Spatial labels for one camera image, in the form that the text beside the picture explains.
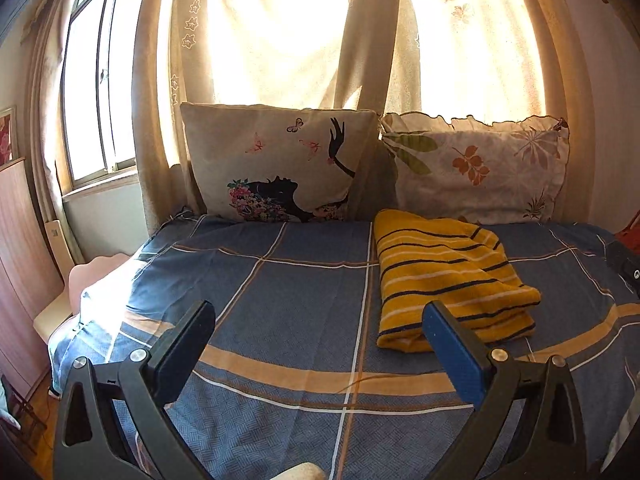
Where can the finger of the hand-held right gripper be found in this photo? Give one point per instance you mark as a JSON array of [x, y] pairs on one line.
[[625, 265]]

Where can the framed floral picture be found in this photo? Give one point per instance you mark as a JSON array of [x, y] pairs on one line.
[[6, 135]]

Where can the beige curtain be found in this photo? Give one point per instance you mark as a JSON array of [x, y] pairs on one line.
[[275, 35]]

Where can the yellow striped knit sweater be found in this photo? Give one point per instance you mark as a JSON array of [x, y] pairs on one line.
[[440, 280]]

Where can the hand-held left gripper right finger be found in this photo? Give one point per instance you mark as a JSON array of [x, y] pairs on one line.
[[452, 347]]

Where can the leaf print ruffled pillow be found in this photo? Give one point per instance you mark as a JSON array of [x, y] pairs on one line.
[[495, 185]]

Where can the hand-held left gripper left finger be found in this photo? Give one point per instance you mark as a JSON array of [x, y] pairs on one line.
[[186, 345]]

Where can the window with metal frame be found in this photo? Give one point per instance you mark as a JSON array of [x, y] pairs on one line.
[[85, 110]]

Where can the red cloth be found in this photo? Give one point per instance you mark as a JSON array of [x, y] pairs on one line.
[[630, 230]]

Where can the wooden wardrobe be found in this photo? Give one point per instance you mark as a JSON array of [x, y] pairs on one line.
[[20, 260]]

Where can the silhouette and butterfly print pillow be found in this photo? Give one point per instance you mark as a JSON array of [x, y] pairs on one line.
[[260, 150]]

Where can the dark folding stool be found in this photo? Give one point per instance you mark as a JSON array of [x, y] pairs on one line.
[[22, 415]]

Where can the blue plaid bedsheet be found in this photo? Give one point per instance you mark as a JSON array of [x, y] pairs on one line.
[[280, 310]]

